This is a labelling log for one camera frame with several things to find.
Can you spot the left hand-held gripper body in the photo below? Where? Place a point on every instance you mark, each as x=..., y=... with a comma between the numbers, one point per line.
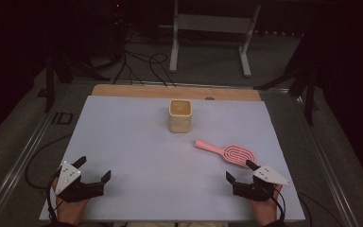
x=67, y=177

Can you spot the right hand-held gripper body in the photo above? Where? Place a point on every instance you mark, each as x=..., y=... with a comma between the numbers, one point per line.
x=269, y=175

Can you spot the pink hairbrush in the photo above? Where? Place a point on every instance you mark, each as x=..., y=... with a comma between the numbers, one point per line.
x=233, y=153

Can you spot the white table mat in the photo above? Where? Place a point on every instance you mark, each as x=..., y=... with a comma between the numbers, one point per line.
x=132, y=142

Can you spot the person's right hand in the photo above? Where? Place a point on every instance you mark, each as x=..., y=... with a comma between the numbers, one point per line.
x=266, y=209

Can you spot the white metal stand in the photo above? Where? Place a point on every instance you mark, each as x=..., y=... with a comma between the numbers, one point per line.
x=214, y=23

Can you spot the black tripod stand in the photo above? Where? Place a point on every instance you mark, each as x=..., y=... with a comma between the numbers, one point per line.
x=49, y=88
x=310, y=101

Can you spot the person's left hand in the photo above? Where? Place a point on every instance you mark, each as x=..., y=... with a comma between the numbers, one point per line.
x=69, y=211

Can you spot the beige square cup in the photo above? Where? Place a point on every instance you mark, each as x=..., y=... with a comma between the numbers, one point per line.
x=180, y=121

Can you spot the metal floor rail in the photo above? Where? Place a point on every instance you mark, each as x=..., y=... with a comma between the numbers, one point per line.
x=324, y=162
x=15, y=167

